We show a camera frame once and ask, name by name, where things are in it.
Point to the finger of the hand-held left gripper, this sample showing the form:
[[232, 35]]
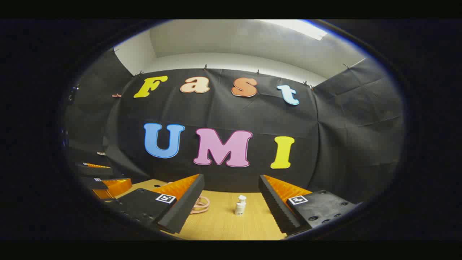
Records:
[[94, 172], [97, 185]]

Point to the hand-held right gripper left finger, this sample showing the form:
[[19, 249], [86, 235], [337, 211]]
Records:
[[187, 202]]

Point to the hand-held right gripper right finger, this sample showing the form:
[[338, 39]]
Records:
[[274, 202]]

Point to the pink suitcase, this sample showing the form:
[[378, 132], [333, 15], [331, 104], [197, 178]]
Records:
[[204, 208]]

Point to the white pump bottle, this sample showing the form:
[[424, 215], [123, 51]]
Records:
[[240, 208]]

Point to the black backdrop cloth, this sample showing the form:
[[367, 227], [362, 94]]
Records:
[[223, 112]]

